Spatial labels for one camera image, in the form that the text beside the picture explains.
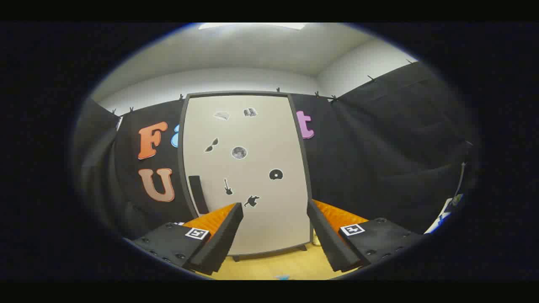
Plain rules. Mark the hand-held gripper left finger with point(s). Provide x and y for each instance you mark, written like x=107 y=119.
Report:
x=219 y=248

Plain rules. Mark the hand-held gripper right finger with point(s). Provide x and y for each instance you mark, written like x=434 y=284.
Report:
x=330 y=244

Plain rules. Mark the black backdrop cloth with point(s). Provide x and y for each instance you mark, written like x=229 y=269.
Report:
x=379 y=160

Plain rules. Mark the ceiling light panel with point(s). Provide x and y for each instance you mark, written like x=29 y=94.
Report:
x=252 y=25

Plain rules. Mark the grey cabinet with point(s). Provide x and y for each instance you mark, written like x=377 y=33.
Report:
x=182 y=147

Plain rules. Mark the white side table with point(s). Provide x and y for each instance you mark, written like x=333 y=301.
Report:
x=440 y=216

